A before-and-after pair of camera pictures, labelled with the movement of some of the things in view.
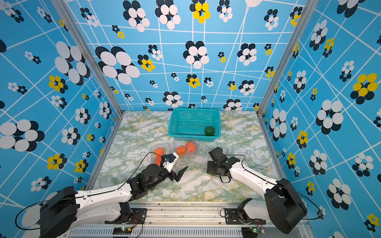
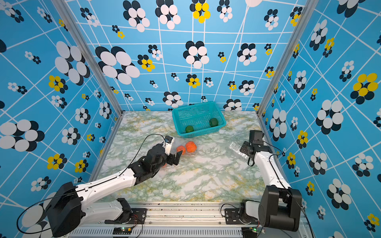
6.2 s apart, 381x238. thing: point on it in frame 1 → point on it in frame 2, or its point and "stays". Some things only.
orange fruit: (181, 150) stays
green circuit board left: (122, 230) stays
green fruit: (209, 131) → (213, 122)
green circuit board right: (249, 232) stays
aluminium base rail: (177, 220) stays
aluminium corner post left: (63, 5) stays
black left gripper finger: (180, 174) → (177, 158)
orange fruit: (191, 147) stays
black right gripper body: (213, 168) → (246, 146)
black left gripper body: (163, 175) → (170, 159)
